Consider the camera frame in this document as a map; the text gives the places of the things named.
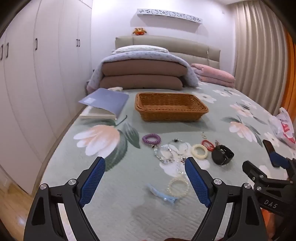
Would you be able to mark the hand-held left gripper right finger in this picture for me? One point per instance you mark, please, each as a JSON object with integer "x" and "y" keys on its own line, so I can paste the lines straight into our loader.
{"x": 196, "y": 178}

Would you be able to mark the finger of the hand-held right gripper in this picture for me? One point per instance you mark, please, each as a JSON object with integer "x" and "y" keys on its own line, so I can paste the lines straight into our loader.
{"x": 253, "y": 171}
{"x": 278, "y": 160}

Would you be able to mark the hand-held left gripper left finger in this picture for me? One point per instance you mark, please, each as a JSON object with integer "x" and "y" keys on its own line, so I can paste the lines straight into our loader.
{"x": 92, "y": 180}

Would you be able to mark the black wrist watch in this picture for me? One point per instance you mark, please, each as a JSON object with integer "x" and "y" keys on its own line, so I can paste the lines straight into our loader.
{"x": 222, "y": 156}

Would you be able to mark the brown wicker basket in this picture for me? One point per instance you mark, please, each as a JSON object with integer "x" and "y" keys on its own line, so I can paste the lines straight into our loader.
{"x": 171, "y": 111}

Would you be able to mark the white red plastic bag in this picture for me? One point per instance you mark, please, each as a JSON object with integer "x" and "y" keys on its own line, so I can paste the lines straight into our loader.
{"x": 283, "y": 127}

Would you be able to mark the light blue hair clip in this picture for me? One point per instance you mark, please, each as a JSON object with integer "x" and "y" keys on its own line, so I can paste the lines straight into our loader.
{"x": 161, "y": 194}

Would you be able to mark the floral green bedspread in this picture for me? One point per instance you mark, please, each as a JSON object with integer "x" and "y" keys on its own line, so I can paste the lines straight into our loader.
{"x": 138, "y": 220}

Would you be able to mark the blue notebook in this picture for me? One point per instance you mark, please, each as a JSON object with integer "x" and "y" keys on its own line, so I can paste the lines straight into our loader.
{"x": 106, "y": 99}

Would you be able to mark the orange door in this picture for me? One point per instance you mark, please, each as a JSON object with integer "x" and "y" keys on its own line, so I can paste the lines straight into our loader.
{"x": 291, "y": 76}

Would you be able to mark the white fluffy cloth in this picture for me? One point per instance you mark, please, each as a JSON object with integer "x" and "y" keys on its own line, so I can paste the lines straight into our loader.
{"x": 114, "y": 88}

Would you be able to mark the beige curtain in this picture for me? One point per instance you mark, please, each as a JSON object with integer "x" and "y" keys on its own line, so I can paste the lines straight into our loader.
{"x": 254, "y": 58}

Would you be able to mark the pink folded blanket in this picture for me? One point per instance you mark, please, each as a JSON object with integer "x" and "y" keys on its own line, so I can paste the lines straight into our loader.
{"x": 212, "y": 74}

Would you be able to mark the brown cushion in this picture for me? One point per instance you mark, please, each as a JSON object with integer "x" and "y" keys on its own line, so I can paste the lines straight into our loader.
{"x": 141, "y": 82}
{"x": 143, "y": 68}

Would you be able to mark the white wardrobe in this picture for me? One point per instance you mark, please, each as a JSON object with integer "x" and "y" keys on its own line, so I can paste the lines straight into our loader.
{"x": 46, "y": 69}

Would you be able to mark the beige padded headboard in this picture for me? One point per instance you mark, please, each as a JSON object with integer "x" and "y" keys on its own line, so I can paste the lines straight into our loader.
{"x": 196, "y": 49}

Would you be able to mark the folded brown and grey quilt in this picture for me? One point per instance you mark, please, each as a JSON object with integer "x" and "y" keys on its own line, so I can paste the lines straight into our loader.
{"x": 143, "y": 55}

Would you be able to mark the white pillow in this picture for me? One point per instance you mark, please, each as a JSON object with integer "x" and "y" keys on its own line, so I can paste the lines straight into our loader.
{"x": 138, "y": 49}

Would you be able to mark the orange plush toy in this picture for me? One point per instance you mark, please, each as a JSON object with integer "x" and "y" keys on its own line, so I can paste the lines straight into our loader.
{"x": 139, "y": 31}

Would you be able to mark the white wall shelf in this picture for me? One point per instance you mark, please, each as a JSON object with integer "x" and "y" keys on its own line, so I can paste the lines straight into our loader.
{"x": 166, "y": 14}

